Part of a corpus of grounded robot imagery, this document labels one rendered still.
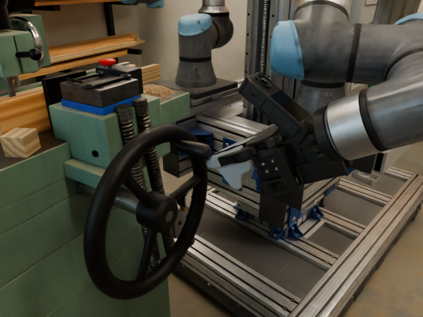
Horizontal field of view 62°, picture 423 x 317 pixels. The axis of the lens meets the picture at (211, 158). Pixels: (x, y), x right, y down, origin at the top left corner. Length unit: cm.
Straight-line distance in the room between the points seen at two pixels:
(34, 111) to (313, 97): 66
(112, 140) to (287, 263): 97
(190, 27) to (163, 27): 329
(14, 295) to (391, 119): 62
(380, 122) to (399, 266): 149
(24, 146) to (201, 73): 78
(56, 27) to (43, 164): 330
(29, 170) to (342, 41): 49
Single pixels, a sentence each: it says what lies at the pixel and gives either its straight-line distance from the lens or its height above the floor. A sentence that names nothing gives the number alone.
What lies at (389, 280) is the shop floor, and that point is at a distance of 178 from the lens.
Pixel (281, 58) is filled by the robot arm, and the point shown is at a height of 106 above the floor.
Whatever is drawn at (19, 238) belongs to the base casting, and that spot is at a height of 78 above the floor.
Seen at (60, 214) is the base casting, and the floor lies 78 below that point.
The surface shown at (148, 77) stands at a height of 91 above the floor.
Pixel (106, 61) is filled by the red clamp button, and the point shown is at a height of 102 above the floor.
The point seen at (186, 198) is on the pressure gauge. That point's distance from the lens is 88.
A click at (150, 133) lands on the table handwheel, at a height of 95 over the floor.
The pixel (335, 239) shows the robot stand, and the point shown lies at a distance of 156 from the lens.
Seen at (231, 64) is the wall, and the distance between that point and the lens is 413.
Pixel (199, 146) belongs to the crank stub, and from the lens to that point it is 54.
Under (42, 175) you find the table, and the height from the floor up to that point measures 86.
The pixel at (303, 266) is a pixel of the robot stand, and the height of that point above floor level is 21.
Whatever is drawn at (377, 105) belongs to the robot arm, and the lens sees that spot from 41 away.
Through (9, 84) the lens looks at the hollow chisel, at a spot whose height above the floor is 98.
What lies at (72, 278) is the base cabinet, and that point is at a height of 63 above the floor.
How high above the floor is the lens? 115
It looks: 26 degrees down
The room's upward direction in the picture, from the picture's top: straight up
